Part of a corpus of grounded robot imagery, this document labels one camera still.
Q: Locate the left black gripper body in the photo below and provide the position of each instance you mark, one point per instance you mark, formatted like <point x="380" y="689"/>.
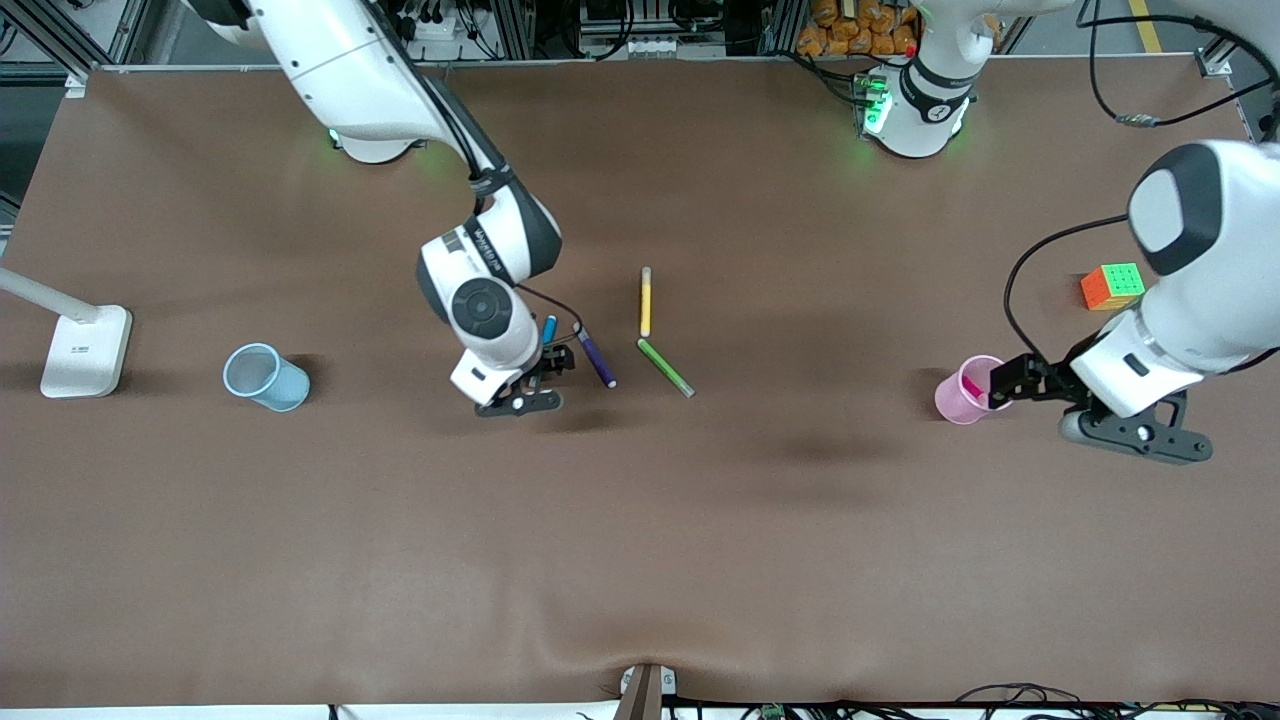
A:
<point x="1046" y="380"/>

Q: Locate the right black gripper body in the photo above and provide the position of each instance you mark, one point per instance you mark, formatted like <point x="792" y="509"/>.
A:
<point x="553" y="362"/>

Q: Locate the pink marker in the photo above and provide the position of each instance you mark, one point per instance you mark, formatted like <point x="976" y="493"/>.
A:
<point x="970" y="384"/>

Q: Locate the blue marker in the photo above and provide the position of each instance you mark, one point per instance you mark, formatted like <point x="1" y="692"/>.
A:
<point x="549" y="328"/>

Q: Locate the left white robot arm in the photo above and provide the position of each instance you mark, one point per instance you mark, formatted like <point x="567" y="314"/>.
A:
<point x="1200" y="300"/>

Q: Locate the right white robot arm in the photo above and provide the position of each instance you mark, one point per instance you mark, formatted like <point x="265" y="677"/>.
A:
<point x="350" y="70"/>

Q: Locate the purple marker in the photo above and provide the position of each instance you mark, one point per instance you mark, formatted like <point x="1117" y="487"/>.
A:
<point x="597" y="360"/>

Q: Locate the pink mesh cup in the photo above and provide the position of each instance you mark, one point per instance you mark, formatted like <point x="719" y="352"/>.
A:
<point x="955" y="400"/>

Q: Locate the yellow marker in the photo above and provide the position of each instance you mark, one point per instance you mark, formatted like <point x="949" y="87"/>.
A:
<point x="646" y="305"/>

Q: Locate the green marker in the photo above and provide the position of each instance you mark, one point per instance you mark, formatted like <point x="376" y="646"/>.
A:
<point x="665" y="367"/>

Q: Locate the multicoloured puzzle cube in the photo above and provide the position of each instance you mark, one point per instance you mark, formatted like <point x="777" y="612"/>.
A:
<point x="1120" y="283"/>

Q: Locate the brown table cover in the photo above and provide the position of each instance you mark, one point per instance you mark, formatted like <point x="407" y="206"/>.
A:
<point x="640" y="520"/>

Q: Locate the blue mesh cup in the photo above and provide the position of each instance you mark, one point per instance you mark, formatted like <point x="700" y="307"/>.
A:
<point x="285" y="390"/>

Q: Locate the white power strip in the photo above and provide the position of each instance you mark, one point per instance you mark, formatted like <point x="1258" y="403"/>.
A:
<point x="435" y="28"/>

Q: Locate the bag of orange items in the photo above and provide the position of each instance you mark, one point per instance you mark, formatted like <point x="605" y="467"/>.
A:
<point x="850" y="35"/>

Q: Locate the white lamp stand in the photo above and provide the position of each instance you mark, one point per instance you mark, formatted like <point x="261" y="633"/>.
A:
<point x="85" y="360"/>

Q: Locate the metal camera pole clamp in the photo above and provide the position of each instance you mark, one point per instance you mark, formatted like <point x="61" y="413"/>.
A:
<point x="645" y="695"/>

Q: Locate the aluminium frame profile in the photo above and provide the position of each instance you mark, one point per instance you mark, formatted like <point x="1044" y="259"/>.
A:
<point x="1213" y="65"/>
<point x="72" y="82"/>

